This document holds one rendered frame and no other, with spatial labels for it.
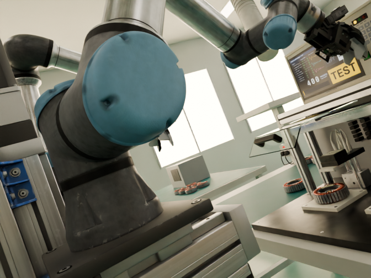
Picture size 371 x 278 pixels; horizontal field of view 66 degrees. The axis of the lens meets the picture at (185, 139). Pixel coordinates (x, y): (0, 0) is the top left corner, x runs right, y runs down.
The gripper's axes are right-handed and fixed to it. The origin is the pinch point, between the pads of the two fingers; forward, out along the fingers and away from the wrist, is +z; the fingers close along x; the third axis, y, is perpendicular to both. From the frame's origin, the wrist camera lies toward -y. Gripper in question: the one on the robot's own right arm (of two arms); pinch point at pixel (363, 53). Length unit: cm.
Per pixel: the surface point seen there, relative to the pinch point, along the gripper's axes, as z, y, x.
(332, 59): -1.5, -2.2, -10.5
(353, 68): 2.5, 1.7, -5.0
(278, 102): 26, -25, -80
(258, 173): 71, -4, -153
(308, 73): -1.3, -2.1, -21.4
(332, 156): 14.3, 25.0, -18.0
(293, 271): 109, 60, -128
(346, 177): 27.1, 27.1, -22.4
